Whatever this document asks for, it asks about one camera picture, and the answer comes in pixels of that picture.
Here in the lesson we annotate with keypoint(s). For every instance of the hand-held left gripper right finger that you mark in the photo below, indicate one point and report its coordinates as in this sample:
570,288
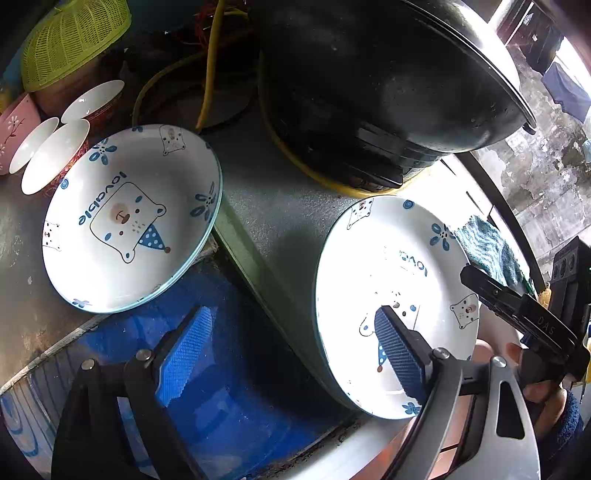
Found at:
399,355

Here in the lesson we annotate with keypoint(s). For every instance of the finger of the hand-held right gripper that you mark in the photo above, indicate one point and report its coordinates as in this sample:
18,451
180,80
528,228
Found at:
489,288

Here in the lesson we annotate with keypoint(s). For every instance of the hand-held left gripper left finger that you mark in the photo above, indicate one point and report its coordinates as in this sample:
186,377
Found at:
184,350

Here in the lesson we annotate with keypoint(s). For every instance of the white bear print plate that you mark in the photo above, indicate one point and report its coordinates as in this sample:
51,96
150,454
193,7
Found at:
92,267
369,258

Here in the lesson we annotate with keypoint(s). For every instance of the small red white bowl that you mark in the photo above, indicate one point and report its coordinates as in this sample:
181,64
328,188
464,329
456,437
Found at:
32,143
53,159
94,99

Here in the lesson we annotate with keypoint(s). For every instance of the person's right forearm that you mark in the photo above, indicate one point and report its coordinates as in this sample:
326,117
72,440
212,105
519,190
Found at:
565,429

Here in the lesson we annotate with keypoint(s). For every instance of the person's right hand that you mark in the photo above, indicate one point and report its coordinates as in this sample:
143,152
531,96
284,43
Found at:
542,397

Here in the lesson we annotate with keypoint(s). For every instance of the teal cloth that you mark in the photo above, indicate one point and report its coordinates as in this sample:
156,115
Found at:
489,249

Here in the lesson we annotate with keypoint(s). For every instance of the blue hanging garment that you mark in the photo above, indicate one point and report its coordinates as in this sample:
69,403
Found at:
565,92

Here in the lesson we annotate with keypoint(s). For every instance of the black wok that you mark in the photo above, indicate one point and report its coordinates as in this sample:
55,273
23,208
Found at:
378,69

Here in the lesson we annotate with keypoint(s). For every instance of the pink flower print bowl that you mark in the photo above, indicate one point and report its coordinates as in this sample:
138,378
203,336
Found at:
16,124

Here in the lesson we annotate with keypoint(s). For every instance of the green plastic basket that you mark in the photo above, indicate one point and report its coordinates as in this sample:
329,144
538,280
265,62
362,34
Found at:
69,41

